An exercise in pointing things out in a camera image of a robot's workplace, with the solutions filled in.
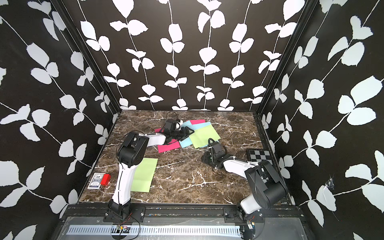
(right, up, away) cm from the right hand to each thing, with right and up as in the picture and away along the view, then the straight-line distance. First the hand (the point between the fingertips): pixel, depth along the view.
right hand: (201, 156), depth 92 cm
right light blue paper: (-4, +18, +19) cm, 26 cm away
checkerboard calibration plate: (+36, +1, +2) cm, 36 cm away
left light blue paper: (-10, +8, +10) cm, 16 cm away
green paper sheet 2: (0, +11, +15) cm, 18 cm away
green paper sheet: (-35, -10, -4) cm, 36 cm away
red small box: (-55, -12, -8) cm, 57 cm away
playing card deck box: (-60, -13, -9) cm, 63 cm away
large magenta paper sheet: (-18, +7, +2) cm, 19 cm away
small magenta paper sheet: (-6, +22, +22) cm, 32 cm away
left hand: (-5, +16, +10) cm, 19 cm away
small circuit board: (-39, -30, -21) cm, 54 cm away
